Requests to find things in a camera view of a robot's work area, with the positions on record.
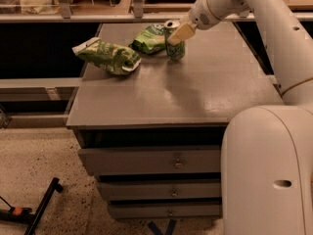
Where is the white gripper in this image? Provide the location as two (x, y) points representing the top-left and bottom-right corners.
(167, 0), (219, 46)

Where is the middle grey drawer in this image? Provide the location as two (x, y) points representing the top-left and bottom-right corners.
(97, 180), (221, 202)

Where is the grey drawer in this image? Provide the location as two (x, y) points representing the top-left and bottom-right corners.
(97, 180), (221, 202)
(108, 204), (222, 219)
(78, 146), (220, 175)

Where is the bottom grey drawer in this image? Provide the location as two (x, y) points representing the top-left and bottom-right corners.
(108, 204), (222, 219)

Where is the grey drawer cabinet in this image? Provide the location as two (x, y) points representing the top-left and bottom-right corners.
(67, 23), (272, 209)

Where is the black orange clamp tool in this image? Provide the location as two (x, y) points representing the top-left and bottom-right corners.
(0, 196), (34, 223)

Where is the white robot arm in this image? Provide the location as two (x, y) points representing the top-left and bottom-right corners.
(169, 0), (313, 235)

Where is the green soda can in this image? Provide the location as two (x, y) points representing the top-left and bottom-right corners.
(163, 20), (185, 61)

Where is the green rice chip bag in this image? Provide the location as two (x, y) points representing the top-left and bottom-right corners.
(130, 23), (165, 55)

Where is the metal railing frame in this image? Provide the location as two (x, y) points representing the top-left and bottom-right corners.
(0, 0), (313, 24)

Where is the top grey drawer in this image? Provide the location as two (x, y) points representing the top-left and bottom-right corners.
(78, 146), (220, 175)

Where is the black stand leg left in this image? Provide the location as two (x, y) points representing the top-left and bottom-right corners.
(23, 177), (64, 235)

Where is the green snack bag front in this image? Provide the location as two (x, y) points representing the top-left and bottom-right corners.
(72, 37), (141, 75)

